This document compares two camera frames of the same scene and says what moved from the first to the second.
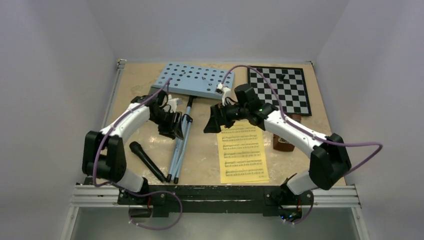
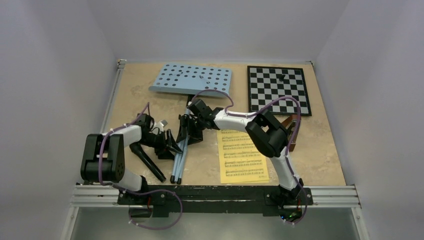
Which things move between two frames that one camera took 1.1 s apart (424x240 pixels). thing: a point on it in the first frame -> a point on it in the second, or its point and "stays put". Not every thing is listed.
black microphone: [135, 147] stays put
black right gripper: [218, 117] -> [185, 122]
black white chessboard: [289, 84] stays put
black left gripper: [173, 129] -> [167, 145]
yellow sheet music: [242, 154] stays put
